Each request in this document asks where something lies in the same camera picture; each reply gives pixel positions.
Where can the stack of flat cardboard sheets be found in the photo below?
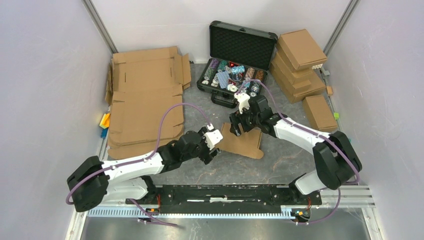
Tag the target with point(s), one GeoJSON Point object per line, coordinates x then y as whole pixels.
{"type": "Point", "coordinates": [144, 91]}

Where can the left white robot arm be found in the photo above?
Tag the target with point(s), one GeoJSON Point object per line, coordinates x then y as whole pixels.
{"type": "Point", "coordinates": [95, 182]}

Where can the green block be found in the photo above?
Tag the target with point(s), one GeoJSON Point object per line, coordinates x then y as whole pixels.
{"type": "Point", "coordinates": [336, 115]}

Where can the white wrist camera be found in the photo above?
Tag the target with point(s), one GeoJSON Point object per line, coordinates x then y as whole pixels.
{"type": "Point", "coordinates": [243, 102]}
{"type": "Point", "coordinates": [212, 136]}

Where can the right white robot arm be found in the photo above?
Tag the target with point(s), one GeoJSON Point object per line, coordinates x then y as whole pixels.
{"type": "Point", "coordinates": [336, 161]}

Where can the small folded cardboard box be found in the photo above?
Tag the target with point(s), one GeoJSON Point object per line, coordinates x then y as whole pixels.
{"type": "Point", "coordinates": [319, 114]}

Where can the yellow orange block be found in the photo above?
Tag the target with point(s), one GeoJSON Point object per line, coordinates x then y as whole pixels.
{"type": "Point", "coordinates": [105, 121]}

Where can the small wooden cube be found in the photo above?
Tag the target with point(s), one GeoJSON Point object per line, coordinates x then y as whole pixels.
{"type": "Point", "coordinates": [329, 91]}

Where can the blue block at left wall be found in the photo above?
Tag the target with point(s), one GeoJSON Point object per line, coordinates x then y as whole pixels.
{"type": "Point", "coordinates": [104, 133]}

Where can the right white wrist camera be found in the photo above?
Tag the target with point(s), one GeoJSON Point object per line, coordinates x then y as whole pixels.
{"type": "Point", "coordinates": [243, 102]}

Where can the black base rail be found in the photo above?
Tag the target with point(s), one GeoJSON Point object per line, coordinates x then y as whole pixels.
{"type": "Point", "coordinates": [227, 199]}

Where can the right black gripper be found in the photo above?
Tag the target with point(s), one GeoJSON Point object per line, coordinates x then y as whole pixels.
{"type": "Point", "coordinates": [236, 118]}

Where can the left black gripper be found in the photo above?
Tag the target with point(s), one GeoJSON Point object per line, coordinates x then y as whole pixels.
{"type": "Point", "coordinates": [207, 157]}

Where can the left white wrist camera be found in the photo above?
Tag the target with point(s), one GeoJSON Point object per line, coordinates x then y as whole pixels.
{"type": "Point", "coordinates": [212, 136]}

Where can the large bottom cardboard box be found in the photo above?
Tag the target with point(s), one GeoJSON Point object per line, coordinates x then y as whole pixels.
{"type": "Point", "coordinates": [317, 88]}

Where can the black poker chip case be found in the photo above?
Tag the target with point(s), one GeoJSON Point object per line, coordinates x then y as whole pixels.
{"type": "Point", "coordinates": [237, 54]}

